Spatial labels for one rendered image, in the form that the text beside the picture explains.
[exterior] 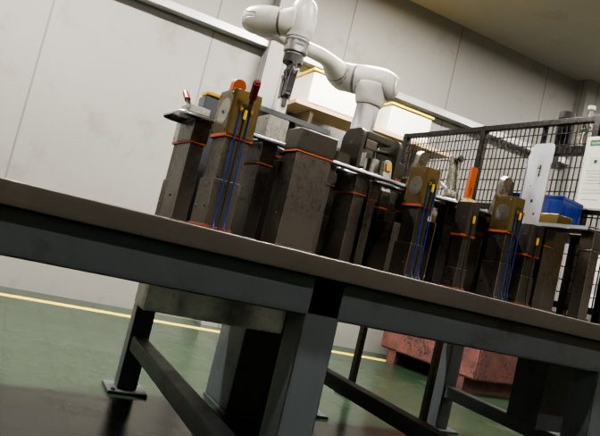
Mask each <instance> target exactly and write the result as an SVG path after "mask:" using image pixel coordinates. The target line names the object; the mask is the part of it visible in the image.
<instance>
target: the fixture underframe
mask: <svg viewBox="0 0 600 436"><path fill-rule="evenodd" d="M0 256H9V257H13V258H18V259H22V260H27V261H31V262H37V263H41V264H50V265H54V266H59V267H63V268H68V269H72V270H77V271H82V272H86V273H94V274H100V275H104V276H109V277H113V278H118V279H123V280H127V281H135V282H139V284H138V287H137V294H136V297H135V303H134V306H133V310H132V314H131V317H130V320H129V327H128V330H127V334H126V338H125V341H124V345H123V348H122V351H121V358H120V362H119V365H118V369H117V373H116V376H115V379H114V381H110V380H102V383H103V385H104V388H105V390H106V392H107V393H110V394H117V395H125V396H132V397H141V398H147V394H146V392H145V391H144V389H143V388H142V386H141V385H140V384H138V379H139V375H140V372H141V368H142V367H143V368H144V370H145V371H146V373H147V374H148V375H149V377H150V378H151V379H152V381H153V382H154V384H155V385H156V387H157V388H158V389H159V391H160V392H161V393H162V394H163V395H164V397H165V398H166V399H167V401H168V402H169V403H170V405H171V406H172V408H173V409H174V410H175V412H176V413H177V414H178V416H179V417H180V419H181V420H182V422H183V423H184V424H185V425H186V426H187V428H188V429H189V430H190V432H191V433H192V434H193V436H236V434H235V433H234V432H233V431H232V430H231V429H230V428H229V427H228V426H227V425H226V424H225V423H224V422H223V421H222V420H221V419H220V418H219V417H218V416H217V415H216V414H215V412H214V411H213V410H212V409H211V408H210V407H209V406H208V405H207V404H206V403H205V401H204V400H203V399H202V398H201V397H200V396H199V395H198V394H197V393H196V392H195V390H194V389H193V388H192V387H191V386H190V385H189V384H188V383H187V382H186V381H185V379H184V378H183V377H182V376H181V375H180V374H179V373H178V372H177V371H176V370H175V368H174V367H173V366H172V365H171V364H170V363H169V362H168V361H167V360H166V359H165V358H164V356H163V355H162V354H161V353H160V352H159V351H158V350H157V349H156V348H155V347H154V345H153V344H152V343H151V342H150V341H149V337H150V333H151V330H152V326H153V322H154V316H155V313H161V314H170V315H176V316H180V317H186V318H190V319H196V320H201V321H206V322H211V323H220V324H225V325H230V326H236V327H240V328H246V329H250V330H256V331H265V332H270V333H275V334H281V331H282V327H283V323H284V319H285V315H286V312H288V313H287V320H286V324H285V328H284V332H283V336H282V340H281V343H280V347H279V354H278V358H277V362H276V365H275V370H274V374H273V377H272V381H271V388H270V392H269V396H268V399H267V403H266V408H265V411H264V415H263V419H262V426H261V430H260V433H259V436H312V434H313V427H314V423H315V419H316V418H320V419H329V417H328V416H326V415H325V414H323V413H322V412H321V411H320V410H318V408H319V404H320V400H321V393H322V389H323V385H324V384H325V385H326V386H328V387H329V388H331V389H333V390H334V391H335V392H337V393H339V394H340V395H342V396H344V397H345V398H347V399H349V400H351V401H352V402H354V403H355V404H356V405H358V406H359V407H362V408H363V409H365V410H366V411H368V412H370V413H371V414H373V415H375V416H377V417H378V418H379V419H381V420H382V421H384V422H385V423H388V424H389V425H391V426H392V427H394V428H396V429H397V430H398V431H400V432H402V433H403V434H405V435H407V436H449V435H447V434H446V433H448V434H455V435H458V432H456V431H454V430H452V429H450V428H448V427H447V425H448V420H449V416H450V412H451V407H452V404H453V402H454V403H456V404H459V405H461V406H463V407H466V408H468V409H470V410H471V411H473V412H475V413H478V414H480V415H483V416H485V417H486V418H488V419H490V420H492V421H494V422H496V423H500V424H501V425H503V426H505V427H507V428H509V429H511V430H513V431H515V432H518V433H520V434H522V435H524V436H600V341H597V340H590V339H586V338H581V337H578V336H574V335H570V334H566V333H562V332H558V331H550V330H547V329H543V328H538V327H535V326H531V325H527V324H523V323H516V322H512V321H507V320H504V319H500V318H495V317H492V316H488V315H483V314H477V313H473V312H469V311H464V310H461V309H457V308H452V307H449V306H441V305H438V304H433V303H430V302H426V301H421V300H418V299H414V298H407V297H403V296H398V295H395V294H390V293H387V292H383V291H378V290H375V289H367V288H364V287H360V286H355V285H352V284H347V283H344V282H340V281H333V280H329V279H324V278H321V277H316V276H312V275H309V274H304V273H300V272H293V271H289V270H286V269H281V268H278V267H273V266H269V265H266V264H258V263H255V262H250V261H246V260H243V259H238V258H235V257H230V256H224V255H219V254H215V253H212V252H207V251H203V250H200V249H195V248H191V247H184V246H181V245H176V244H172V243H169V242H164V241H160V240H156V239H150V238H145V237H141V236H138V235H133V234H129V233H126V232H121V231H114V230H110V229H106V228H102V227H98V226H95V225H90V224H86V223H83V222H75V221H71V220H67V219H63V218H59V217H55V216H52V215H47V214H41V213H36V212H32V211H28V210H24V209H20V208H16V207H12V206H8V205H1V204H0ZM338 322H340V323H349V324H353V325H358V326H362V327H367V328H372V329H376V330H381V331H389V332H393V333H398V334H403V335H407V336H413V337H417V338H422V339H426V340H434V341H439V342H444V345H443V349H442V353H441V357H440V362H439V366H438V370H437V378H436V382H435V386H434V390H433V394H432V399H431V403H430V407H429V414H428V419H427V422H426V423H425V422H423V421H422V420H421V419H419V418H417V417H415V416H414V415H411V414H409V413H408V412H406V411H404V410H403V409H401V408H400V407H397V406H395V405H393V404H392V403H390V402H388V401H386V400H385V399H383V398H381V397H379V396H378V395H376V394H374V393H372V392H370V391H369V390H366V389H365V388H363V387H362V386H360V385H358V384H356V383H354V382H353V381H350V380H348V379H347V378H346V377H344V376H342V375H340V374H339V373H336V372H334V371H332V370H331V369H329V368H328V365H329V359H330V354H331V350H332V347H333V342H334V339H335V335H336V330H337V327H338ZM464 347H466V348H475V349H480V350H485V351H489V352H494V353H498V354H503V355H507V356H516V357H518V360H517V365H516V369H515V373H514V377H513V382H512V390H511V394H510V398H509V403H508V407H507V410H505V409H502V408H501V407H498V406H495V405H493V404H491V403H489V402H487V401H485V400H483V399H481V398H477V397H475V396H472V395H471V394H469V393H467V392H464V391H462V390H459V389H457V388H456V383H457V379H458V374H459V370H460V366H461V362H462V357H463V350H464ZM558 432H560V434H559V433H558Z"/></svg>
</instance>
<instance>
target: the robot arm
mask: <svg viewBox="0 0 600 436"><path fill-rule="evenodd" d="M317 18H318V7H317V4H316V3H315V2H314V1H313V0H295V2H294V3H293V5H292V7H288V8H281V7H278V6H273V5H261V4H258V5H253V6H249V7H247V8H246V9H245V10H244V12H243V14H242V19H241V22H242V26H243V27H244V29H245V30H246V31H248V32H250V33H252V34H255V35H256V36H258V37H261V38H264V39H266V40H269V41H273V40H275V41H276V42H278V43H280V44H281V45H283V46H284V48H283V51H284V56H283V60H282V62H283V63H284V64H285V65H286V66H287V68H286V69H285V70H284V72H283V74H284V75H283V74H282V75H281V82H280V86H279V94H278V99H279V100H278V103H277V107H276V111H278V112H281V113H285V112H286V109H287V105H288V99H289V97H290V96H291V93H292V90H293V86H294V84H295V80H296V75H297V73H298V70H297V69H296V68H301V67H302V66H303V62H304V58H305V57H306V56H307V57H309V58H311V59H313V60H314V61H316V62H317V63H320V64H321V65H322V67H323V70H324V74H325V76H326V78H327V80H328V82H329V83H330V84H331V85H332V86H333V87H334V88H335V89H337V90H339V91H345V92H347V93H351V94H355V102H356V107H355V111H354V117H353V119H352V123H351V127H350V129H353V128H364V129H366V131H371V132H373V129H374V125H375V122H376V119H377V116H378V112H379V110H380V109H381V108H382V107H383V105H384V104H385V103H386V102H387V101H390V100H392V99H394V98H395V97H396V96H397V94H398V92H399V87H400V80H399V78H398V77H397V76H396V75H395V74H394V73H393V72H392V71H389V70H387V69H384V68H380V67H377V66H371V65H361V64H355V63H344V62H343V61H342V60H341V59H339V58H337V57H336V56H334V55H333V54H332V53H331V52H329V51H328V50H326V49H324V48H322V47H320V46H317V45H315V44H313V43H311V39H312V37H313V34H314V31H315V29H316V24H317Z"/></svg>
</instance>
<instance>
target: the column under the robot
mask: <svg viewBox="0 0 600 436"><path fill-rule="evenodd" d="M287 317H288V312H286V315H285V319H284V323H283V327H282V331H281V334H275V333H270V332H265V331H256V330H250V329H246V328H240V327H236V326H230V325H225V324H222V325H221V331H220V335H219V338H218V342H217V346H216V349H215V353H214V357H213V361H212V367H211V371H210V375H209V379H208V382H207V386H206V390H205V391H204V395H205V396H206V397H207V398H208V399H209V400H210V401H211V402H212V403H213V404H214V405H215V406H216V407H217V408H218V409H219V411H220V412H221V413H222V414H223V415H224V416H228V417H236V418H245V419H253V420H261V421H262V420H263V415H264V411H265V408H266V403H267V399H268V396H269V392H270V388H271V381H272V377H273V374H274V370H275V365H276V362H277V358H278V354H279V347H280V343H281V340H282V336H283V332H284V328H285V324H286V320H287Z"/></svg>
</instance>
